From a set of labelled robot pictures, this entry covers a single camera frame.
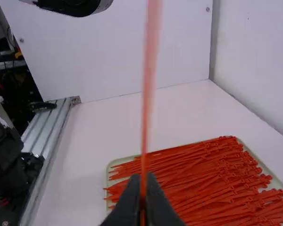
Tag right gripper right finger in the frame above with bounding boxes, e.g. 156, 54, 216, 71
145, 172, 186, 226

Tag row of orange cable ties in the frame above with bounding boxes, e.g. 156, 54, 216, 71
103, 135, 283, 226

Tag pale tray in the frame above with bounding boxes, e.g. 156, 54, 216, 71
105, 136, 283, 226

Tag orange cable tie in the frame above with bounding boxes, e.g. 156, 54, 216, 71
138, 0, 164, 226

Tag silver rails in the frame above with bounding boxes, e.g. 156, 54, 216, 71
0, 95, 82, 226

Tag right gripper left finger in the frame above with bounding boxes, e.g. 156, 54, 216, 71
100, 173, 142, 226

